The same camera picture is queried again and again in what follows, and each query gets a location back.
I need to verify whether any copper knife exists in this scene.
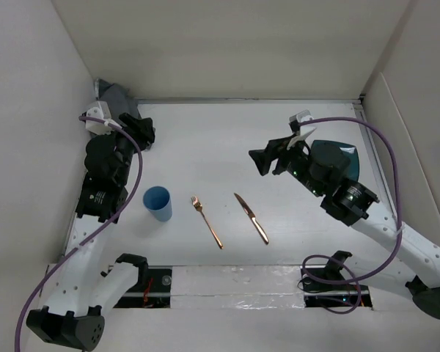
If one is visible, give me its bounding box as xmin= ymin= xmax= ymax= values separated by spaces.
xmin=234 ymin=193 xmax=270 ymax=245

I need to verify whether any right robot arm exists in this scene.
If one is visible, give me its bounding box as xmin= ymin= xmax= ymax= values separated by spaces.
xmin=249 ymin=137 xmax=440 ymax=320

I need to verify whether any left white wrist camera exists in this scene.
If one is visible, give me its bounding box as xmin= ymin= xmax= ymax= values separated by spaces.
xmin=85 ymin=100 xmax=112 ymax=135

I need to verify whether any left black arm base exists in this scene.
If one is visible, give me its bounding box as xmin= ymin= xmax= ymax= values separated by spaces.
xmin=114 ymin=254 xmax=172 ymax=309

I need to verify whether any blue plastic cup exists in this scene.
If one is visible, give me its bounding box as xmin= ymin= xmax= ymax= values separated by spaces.
xmin=142 ymin=186 xmax=172 ymax=222

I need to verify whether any copper fork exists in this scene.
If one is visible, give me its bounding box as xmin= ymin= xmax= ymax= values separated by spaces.
xmin=191 ymin=196 xmax=224 ymax=249

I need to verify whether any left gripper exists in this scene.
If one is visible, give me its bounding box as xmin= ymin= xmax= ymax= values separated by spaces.
xmin=95 ymin=114 xmax=153 ymax=185

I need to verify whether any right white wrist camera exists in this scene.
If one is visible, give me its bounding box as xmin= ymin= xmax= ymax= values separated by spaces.
xmin=288 ymin=109 xmax=316 ymax=144

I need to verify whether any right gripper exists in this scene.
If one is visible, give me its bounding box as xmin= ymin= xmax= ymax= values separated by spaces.
xmin=249 ymin=133 xmax=324 ymax=197

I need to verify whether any grey striped cloth placemat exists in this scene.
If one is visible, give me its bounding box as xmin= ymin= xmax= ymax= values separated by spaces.
xmin=95 ymin=78 xmax=155 ymax=151

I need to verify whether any teal square plate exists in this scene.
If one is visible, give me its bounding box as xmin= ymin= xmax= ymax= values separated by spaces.
xmin=312 ymin=139 xmax=360 ymax=181

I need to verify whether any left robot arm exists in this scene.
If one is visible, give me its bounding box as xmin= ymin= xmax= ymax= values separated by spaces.
xmin=20 ymin=113 xmax=155 ymax=351

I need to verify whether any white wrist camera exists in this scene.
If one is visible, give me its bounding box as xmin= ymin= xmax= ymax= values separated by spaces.
xmin=288 ymin=109 xmax=316 ymax=144
xmin=85 ymin=100 xmax=112 ymax=135

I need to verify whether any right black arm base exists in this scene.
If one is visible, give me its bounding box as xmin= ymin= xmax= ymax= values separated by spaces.
xmin=298 ymin=251 xmax=367 ymax=315

